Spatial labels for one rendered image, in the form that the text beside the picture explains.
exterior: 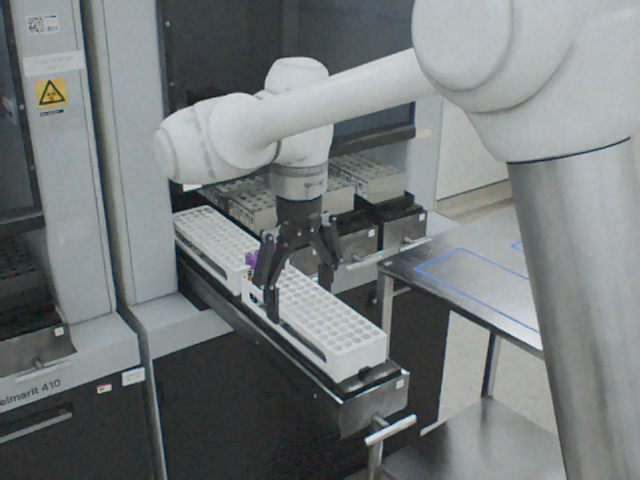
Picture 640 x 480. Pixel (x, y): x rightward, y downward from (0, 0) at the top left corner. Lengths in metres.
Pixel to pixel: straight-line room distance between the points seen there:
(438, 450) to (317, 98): 1.15
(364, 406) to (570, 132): 0.70
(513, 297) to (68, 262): 0.83
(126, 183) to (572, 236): 0.97
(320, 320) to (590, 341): 0.66
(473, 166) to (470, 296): 2.38
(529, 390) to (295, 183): 1.59
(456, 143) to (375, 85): 2.73
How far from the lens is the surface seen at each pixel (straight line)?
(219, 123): 0.96
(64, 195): 1.37
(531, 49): 0.52
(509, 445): 1.90
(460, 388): 2.51
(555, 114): 0.55
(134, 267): 1.47
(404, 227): 1.72
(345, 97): 0.88
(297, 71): 1.07
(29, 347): 1.37
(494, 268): 1.49
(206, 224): 1.53
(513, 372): 2.62
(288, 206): 1.15
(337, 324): 1.20
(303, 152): 1.09
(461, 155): 3.64
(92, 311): 1.48
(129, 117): 1.37
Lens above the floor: 1.52
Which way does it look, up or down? 27 degrees down
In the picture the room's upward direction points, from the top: 1 degrees clockwise
